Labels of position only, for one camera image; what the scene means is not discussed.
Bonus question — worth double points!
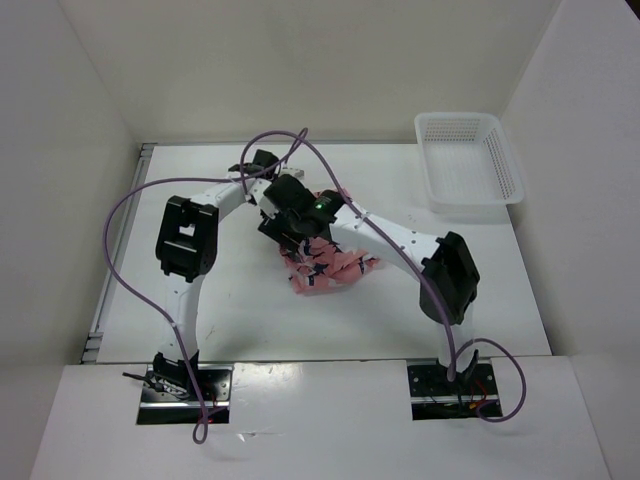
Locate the pink shark print shorts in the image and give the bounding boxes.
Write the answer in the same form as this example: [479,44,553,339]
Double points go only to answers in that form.
[279,236,382,295]

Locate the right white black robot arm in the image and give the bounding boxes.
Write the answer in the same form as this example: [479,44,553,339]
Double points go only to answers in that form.
[249,174,480,393]

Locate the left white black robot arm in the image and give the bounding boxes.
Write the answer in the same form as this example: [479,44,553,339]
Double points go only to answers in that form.
[153,150,279,400]

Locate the white plastic mesh basket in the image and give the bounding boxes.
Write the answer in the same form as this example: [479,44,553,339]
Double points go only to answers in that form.
[414,112,525,213]

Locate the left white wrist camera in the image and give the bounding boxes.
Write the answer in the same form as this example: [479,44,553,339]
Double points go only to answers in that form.
[279,167,305,181]

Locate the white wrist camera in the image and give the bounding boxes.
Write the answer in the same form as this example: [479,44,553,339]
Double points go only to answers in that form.
[246,179,273,211]
[279,167,305,181]

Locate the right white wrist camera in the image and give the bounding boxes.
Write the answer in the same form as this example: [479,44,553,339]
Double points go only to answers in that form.
[246,179,273,211]

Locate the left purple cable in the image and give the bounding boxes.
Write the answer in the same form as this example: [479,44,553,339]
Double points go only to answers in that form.
[102,127,309,445]

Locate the purple cable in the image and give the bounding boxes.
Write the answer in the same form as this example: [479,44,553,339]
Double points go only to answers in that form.
[102,127,309,445]
[239,129,530,424]

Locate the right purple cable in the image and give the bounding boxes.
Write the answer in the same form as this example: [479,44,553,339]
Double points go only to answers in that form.
[239,129,530,424]

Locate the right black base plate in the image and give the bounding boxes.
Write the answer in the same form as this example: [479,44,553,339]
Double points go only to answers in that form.
[407,361,503,421]

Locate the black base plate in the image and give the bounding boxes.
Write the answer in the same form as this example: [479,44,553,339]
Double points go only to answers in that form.
[136,364,233,426]
[407,361,503,421]

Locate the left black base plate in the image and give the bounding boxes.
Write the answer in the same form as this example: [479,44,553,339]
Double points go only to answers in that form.
[136,364,233,426]

